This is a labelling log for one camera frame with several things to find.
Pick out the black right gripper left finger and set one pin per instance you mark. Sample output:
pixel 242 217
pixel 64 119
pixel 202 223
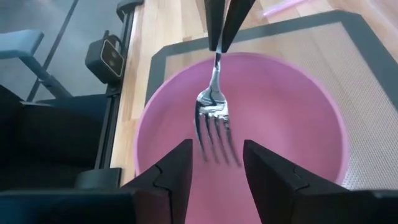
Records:
pixel 174 186

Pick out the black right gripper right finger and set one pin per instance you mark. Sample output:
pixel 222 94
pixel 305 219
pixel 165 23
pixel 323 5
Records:
pixel 273 193

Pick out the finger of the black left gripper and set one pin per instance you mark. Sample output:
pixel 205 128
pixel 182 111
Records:
pixel 236 21
pixel 214 25

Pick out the pink straw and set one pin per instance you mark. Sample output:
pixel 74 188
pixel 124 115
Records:
pixel 280 8

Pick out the pink bowl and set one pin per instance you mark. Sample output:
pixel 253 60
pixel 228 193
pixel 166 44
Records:
pixel 280 118

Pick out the beige mesh mat grey border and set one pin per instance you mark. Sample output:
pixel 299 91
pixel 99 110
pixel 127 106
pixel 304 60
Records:
pixel 357 93

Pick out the thin black diagonal rod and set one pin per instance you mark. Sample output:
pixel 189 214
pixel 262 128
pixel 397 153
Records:
pixel 53 49

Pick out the black table-level camera box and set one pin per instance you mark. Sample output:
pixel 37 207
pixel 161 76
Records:
pixel 105 59

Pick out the grey-blue camera stand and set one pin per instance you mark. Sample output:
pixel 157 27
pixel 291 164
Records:
pixel 25 45

